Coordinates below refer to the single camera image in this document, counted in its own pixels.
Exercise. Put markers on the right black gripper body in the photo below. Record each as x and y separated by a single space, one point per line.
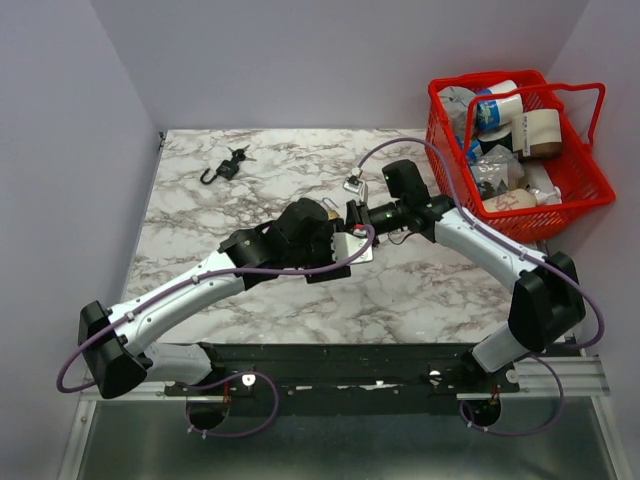
358 213

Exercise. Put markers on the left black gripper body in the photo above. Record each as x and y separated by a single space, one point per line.
320 252

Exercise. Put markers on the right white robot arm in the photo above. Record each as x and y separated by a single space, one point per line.
545 301

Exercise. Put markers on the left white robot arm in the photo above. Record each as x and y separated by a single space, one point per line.
126 350

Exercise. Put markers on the small brass padlock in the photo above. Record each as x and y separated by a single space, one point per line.
331 208

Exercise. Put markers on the black padlock with keys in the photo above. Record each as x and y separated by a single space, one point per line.
228 168

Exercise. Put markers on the clear plastic bag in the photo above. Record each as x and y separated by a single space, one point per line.
497 172

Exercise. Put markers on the grey crumpled bag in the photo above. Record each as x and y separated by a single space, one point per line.
455 101

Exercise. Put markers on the beige lotion pump bottle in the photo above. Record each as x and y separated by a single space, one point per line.
522 199

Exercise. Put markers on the white blue paper cup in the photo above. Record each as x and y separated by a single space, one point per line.
494 113

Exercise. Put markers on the beige tape roll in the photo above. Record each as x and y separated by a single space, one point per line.
536 135

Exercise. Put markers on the red plastic basket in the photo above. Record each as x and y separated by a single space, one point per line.
582 184

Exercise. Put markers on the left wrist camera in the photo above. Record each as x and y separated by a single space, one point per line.
355 248

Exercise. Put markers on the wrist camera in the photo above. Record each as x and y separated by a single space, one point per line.
355 248
355 185

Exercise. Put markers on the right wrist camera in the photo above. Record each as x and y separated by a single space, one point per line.
355 185

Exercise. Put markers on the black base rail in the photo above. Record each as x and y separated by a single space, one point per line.
342 379

